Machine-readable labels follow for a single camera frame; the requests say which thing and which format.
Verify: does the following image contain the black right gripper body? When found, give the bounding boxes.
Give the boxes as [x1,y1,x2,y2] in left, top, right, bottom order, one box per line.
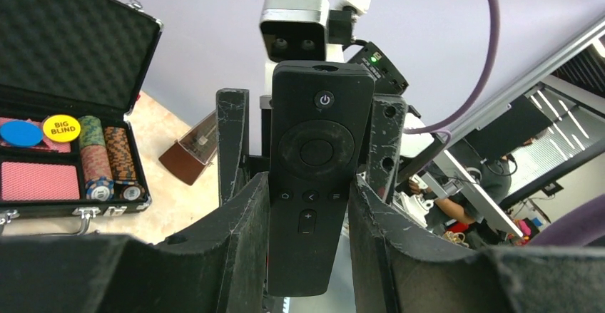
[258,41,410,170]

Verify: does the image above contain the yellow big blind chip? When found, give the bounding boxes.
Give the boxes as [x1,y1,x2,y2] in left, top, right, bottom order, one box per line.
[41,114,81,143]

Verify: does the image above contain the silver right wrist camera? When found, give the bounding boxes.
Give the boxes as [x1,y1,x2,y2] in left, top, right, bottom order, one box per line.
[259,0,330,63]

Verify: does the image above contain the blue round chip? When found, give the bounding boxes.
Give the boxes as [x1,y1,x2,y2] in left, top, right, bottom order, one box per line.
[1,120,43,148]

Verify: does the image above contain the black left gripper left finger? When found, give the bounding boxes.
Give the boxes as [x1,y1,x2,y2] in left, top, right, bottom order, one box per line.
[1,173,270,312]

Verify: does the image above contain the black remote control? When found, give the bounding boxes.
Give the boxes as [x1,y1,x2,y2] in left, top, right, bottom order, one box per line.
[266,61,375,297]

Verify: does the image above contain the red playing card deck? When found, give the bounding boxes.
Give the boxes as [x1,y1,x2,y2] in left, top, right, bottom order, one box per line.
[1,161,81,202]

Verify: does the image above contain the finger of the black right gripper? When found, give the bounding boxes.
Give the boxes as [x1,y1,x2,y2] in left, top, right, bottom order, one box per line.
[366,94,407,202]
[216,88,249,205]

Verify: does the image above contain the brown metronome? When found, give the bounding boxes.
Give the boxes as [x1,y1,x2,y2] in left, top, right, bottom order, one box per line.
[158,111,218,185]

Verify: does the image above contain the black poker chip case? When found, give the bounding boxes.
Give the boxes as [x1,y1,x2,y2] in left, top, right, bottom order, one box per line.
[1,0,163,233]

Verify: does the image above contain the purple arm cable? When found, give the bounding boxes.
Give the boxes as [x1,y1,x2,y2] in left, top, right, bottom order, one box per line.
[527,195,605,248]
[354,0,501,135]

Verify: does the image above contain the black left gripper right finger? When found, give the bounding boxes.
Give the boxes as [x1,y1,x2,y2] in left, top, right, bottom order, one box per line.
[348,178,604,312]

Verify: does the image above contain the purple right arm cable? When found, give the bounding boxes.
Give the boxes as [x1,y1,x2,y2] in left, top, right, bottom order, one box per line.
[354,0,501,135]

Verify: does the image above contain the orange black chip stack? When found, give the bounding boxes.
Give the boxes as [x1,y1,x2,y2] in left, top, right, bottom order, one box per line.
[103,127,145,201]

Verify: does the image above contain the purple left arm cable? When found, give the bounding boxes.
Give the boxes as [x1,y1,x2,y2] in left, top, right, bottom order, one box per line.
[527,195,605,248]

